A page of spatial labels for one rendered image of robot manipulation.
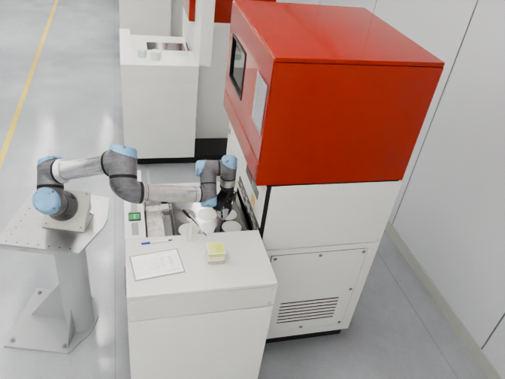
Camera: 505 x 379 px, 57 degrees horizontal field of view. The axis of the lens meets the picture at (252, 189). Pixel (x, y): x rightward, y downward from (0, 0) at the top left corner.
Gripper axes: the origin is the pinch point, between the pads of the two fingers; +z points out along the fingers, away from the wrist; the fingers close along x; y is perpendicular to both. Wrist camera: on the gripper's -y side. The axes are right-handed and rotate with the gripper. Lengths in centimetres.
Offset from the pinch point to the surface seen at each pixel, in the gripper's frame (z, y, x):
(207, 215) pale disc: 1.6, 0.4, 8.3
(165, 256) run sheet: -5.3, -41.4, 7.9
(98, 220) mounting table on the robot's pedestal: 10, -23, 59
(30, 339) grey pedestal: 90, -54, 89
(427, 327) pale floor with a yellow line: 92, 71, -127
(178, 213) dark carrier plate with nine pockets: 1.7, -5.5, 22.0
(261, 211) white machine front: -15.8, -3.6, -21.0
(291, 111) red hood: -68, 0, -26
